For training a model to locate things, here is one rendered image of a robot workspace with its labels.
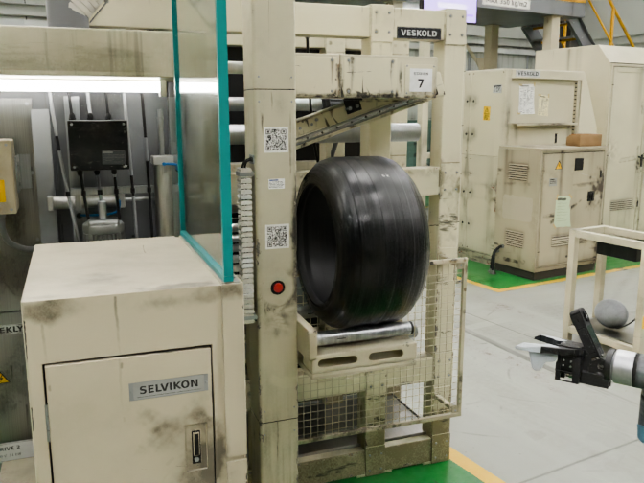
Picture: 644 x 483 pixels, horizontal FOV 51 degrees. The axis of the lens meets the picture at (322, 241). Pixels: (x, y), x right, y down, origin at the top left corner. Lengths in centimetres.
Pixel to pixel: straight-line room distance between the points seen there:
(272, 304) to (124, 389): 85
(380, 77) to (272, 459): 134
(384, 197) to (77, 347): 105
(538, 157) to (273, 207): 476
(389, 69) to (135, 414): 154
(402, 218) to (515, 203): 483
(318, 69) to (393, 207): 59
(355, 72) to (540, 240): 453
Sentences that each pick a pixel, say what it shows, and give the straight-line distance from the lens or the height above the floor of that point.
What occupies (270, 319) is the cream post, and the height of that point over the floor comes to 96.
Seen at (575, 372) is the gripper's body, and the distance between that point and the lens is 163.
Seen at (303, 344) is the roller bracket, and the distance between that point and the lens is 210.
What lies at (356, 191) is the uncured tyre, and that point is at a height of 136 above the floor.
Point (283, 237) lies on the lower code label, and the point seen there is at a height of 122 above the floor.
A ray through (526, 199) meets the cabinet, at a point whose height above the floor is 76.
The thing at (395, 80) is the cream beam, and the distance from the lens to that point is 245.
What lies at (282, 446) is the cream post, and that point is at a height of 53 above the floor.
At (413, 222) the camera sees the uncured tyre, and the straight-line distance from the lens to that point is 202.
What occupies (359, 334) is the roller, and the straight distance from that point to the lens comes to 214.
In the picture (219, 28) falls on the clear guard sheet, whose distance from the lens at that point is 129.
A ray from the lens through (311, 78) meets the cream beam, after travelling 233.
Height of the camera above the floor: 160
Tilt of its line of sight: 11 degrees down
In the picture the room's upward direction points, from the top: straight up
